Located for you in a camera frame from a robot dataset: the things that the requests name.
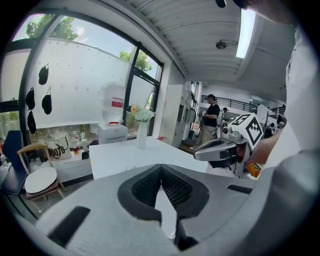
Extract white tall cabinet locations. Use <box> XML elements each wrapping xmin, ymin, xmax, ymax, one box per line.
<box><xmin>159</xmin><ymin>84</ymin><xmax>185</xmax><ymax>149</ymax></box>

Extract wooden chair with round seat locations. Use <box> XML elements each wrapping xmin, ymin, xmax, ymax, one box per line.
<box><xmin>16</xmin><ymin>143</ymin><xmax>68</xmax><ymax>201</ymax></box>

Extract white vase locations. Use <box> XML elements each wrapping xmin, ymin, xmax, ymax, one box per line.
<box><xmin>136</xmin><ymin>120</ymin><xmax>149</xmax><ymax>150</ymax></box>

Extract clear water dispenser bottle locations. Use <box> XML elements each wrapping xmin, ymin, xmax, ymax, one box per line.
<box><xmin>100</xmin><ymin>81</ymin><xmax>126</xmax><ymax>124</ymax></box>

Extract black metal railing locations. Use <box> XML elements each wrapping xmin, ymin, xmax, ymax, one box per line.
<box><xmin>200</xmin><ymin>94</ymin><xmax>259</xmax><ymax>114</ymax></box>

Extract white and yellow flowers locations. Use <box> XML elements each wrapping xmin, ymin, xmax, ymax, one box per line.
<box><xmin>129</xmin><ymin>104</ymin><xmax>156</xmax><ymax>124</ymax></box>

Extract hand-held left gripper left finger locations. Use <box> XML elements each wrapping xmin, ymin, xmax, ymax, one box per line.
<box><xmin>36</xmin><ymin>163</ymin><xmax>181</xmax><ymax>256</ymax></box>

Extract blue chair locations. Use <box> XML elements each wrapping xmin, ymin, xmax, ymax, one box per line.
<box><xmin>0</xmin><ymin>129</ymin><xmax>31</xmax><ymax>196</ymax></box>

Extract person's right forearm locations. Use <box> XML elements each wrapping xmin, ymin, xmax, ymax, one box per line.
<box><xmin>246</xmin><ymin>129</ymin><xmax>286</xmax><ymax>171</ymax></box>

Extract long ceiling light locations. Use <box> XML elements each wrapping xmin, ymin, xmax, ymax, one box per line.
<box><xmin>235</xmin><ymin>8</ymin><xmax>257</xmax><ymax>60</ymax></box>

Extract white cup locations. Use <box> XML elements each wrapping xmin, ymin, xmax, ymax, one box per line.
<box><xmin>79</xmin><ymin>132</ymin><xmax>89</xmax><ymax>152</ymax></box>

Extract orange object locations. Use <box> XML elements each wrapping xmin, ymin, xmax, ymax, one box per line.
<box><xmin>246</xmin><ymin>163</ymin><xmax>262</xmax><ymax>179</ymax></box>

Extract person's white shirt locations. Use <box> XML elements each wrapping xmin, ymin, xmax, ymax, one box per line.
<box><xmin>261</xmin><ymin>23</ymin><xmax>320</xmax><ymax>171</ymax></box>

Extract black cap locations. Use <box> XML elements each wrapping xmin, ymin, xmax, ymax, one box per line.
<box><xmin>25</xmin><ymin>87</ymin><xmax>36</xmax><ymax>111</ymax></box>
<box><xmin>26</xmin><ymin>110</ymin><xmax>37</xmax><ymax>135</ymax></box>
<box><xmin>37</xmin><ymin>63</ymin><xmax>50</xmax><ymax>86</ymax></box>
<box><xmin>41</xmin><ymin>87</ymin><xmax>53</xmax><ymax>116</ymax></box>

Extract low white cabinet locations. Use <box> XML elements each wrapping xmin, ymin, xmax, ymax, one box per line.
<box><xmin>53</xmin><ymin>154</ymin><xmax>95</xmax><ymax>184</ymax></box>

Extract white printed tote bag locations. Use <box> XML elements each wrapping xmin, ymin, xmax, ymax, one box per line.
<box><xmin>45</xmin><ymin>135</ymin><xmax>73</xmax><ymax>161</ymax></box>

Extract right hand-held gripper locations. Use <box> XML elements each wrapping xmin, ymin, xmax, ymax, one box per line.
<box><xmin>193</xmin><ymin>112</ymin><xmax>265</xmax><ymax>176</ymax></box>

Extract white water dispenser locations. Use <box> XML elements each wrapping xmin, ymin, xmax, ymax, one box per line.
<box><xmin>96</xmin><ymin>121</ymin><xmax>129</xmax><ymax>145</ymax></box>

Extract white pegboard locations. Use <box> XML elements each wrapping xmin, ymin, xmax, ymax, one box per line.
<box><xmin>31</xmin><ymin>37</ymin><xmax>131</xmax><ymax>129</ymax></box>

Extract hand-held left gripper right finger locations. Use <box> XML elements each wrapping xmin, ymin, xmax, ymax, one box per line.
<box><xmin>161</xmin><ymin>163</ymin><xmax>261</xmax><ymax>252</ymax></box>

